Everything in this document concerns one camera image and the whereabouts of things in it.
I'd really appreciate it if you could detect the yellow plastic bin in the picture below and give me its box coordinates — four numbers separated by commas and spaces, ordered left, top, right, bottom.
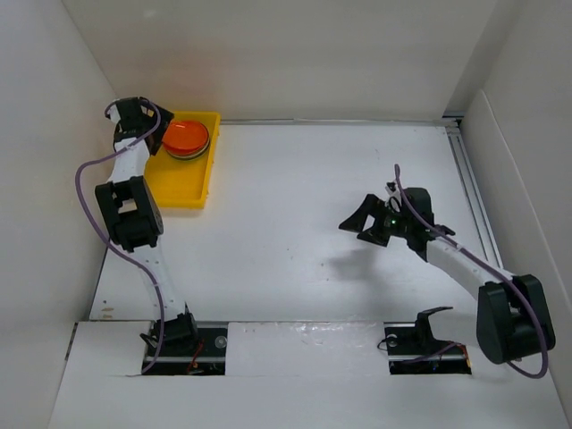
144, 112, 221, 209

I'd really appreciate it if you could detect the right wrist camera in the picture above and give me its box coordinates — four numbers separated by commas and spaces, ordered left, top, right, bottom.
385, 181, 401, 213

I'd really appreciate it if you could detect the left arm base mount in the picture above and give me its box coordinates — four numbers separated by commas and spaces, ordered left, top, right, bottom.
143, 324, 228, 376

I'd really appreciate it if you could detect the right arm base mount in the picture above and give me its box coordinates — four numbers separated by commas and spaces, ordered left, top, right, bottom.
377, 307, 472, 375

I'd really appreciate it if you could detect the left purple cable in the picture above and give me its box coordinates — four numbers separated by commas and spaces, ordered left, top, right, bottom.
74, 98, 166, 374

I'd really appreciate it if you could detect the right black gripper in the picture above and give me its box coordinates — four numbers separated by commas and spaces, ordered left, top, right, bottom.
338, 193, 412, 247

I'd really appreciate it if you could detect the orange plate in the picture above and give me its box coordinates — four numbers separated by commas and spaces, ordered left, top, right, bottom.
163, 121, 209, 154

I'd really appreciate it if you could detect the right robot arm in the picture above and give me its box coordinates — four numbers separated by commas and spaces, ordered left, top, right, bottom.
339, 181, 556, 378

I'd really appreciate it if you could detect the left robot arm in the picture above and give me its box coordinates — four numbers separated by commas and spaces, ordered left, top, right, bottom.
95, 97, 200, 356

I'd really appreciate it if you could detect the blue white patterned plate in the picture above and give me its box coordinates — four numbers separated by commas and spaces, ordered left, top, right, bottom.
165, 145, 210, 161

